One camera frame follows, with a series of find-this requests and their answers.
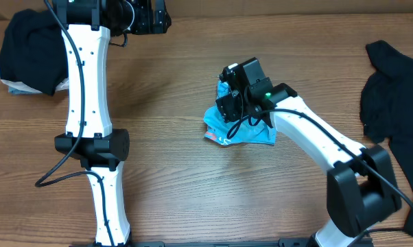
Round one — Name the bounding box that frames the black folded garment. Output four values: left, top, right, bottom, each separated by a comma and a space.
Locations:
0, 9, 68, 78

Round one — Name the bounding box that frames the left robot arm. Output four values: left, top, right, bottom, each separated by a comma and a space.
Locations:
52, 0, 172, 246

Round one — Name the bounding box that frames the beige folded garment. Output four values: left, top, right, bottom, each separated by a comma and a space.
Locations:
0, 70, 69, 96

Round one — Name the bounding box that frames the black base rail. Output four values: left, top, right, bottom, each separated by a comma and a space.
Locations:
69, 238, 375, 247

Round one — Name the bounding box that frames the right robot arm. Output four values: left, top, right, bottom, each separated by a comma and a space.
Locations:
216, 58, 401, 246

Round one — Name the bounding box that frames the light blue t-shirt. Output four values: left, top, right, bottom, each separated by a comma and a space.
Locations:
202, 79, 278, 147

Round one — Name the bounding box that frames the black crumpled garment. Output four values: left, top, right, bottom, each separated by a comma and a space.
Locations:
359, 40, 413, 239

